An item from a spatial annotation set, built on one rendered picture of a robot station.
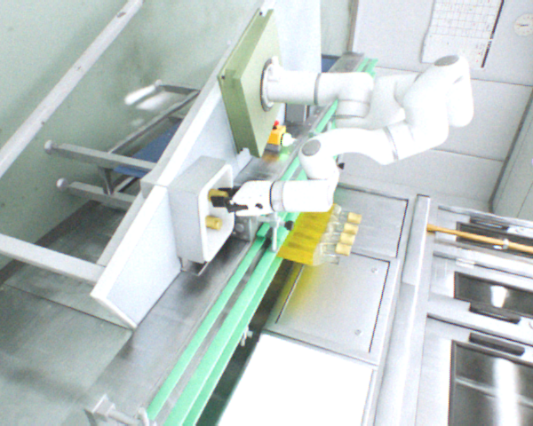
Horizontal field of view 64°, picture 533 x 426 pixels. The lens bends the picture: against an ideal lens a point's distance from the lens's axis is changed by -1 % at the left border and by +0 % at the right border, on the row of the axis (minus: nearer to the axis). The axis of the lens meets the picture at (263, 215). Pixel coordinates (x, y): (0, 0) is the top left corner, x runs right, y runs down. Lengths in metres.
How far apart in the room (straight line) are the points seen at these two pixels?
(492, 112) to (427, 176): 1.41
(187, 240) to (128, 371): 0.34
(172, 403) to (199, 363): 0.11
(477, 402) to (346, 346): 0.36
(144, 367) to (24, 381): 0.44
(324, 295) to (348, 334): 0.16
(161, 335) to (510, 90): 6.70
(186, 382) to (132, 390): 0.11
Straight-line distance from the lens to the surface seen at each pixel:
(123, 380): 1.01
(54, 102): 1.52
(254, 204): 1.01
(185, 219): 1.07
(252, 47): 1.25
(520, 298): 1.68
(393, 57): 7.16
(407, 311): 1.42
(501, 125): 7.48
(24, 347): 1.44
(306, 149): 0.98
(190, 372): 1.02
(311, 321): 1.32
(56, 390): 1.32
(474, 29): 7.03
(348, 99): 1.26
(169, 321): 1.09
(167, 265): 1.14
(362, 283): 1.46
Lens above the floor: 1.27
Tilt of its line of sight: 17 degrees down
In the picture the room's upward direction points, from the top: 104 degrees clockwise
